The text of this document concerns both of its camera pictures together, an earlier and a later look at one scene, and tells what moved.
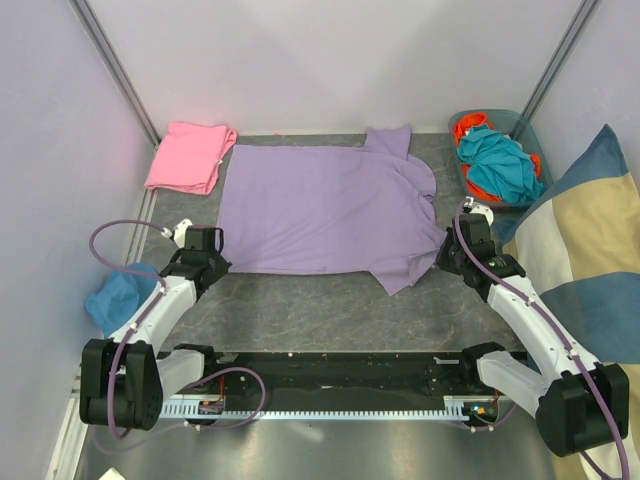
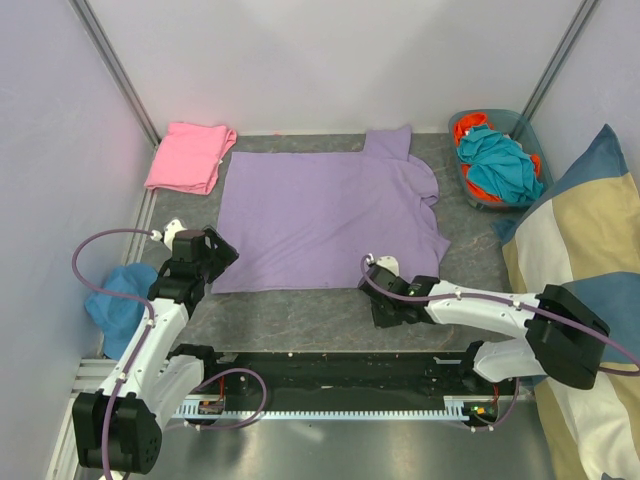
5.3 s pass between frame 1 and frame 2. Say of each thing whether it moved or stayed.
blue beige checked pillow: stayed
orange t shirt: stayed
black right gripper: moved
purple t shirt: moved
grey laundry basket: stayed
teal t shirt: stayed
